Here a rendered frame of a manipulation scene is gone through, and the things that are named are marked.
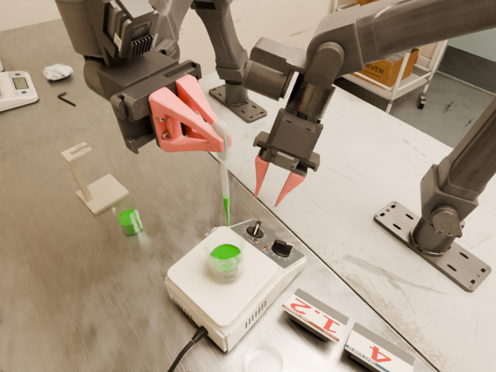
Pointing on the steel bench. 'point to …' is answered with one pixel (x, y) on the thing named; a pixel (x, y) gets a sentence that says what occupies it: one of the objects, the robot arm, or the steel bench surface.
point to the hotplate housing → (231, 336)
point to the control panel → (269, 245)
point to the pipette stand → (106, 190)
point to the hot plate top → (189, 281)
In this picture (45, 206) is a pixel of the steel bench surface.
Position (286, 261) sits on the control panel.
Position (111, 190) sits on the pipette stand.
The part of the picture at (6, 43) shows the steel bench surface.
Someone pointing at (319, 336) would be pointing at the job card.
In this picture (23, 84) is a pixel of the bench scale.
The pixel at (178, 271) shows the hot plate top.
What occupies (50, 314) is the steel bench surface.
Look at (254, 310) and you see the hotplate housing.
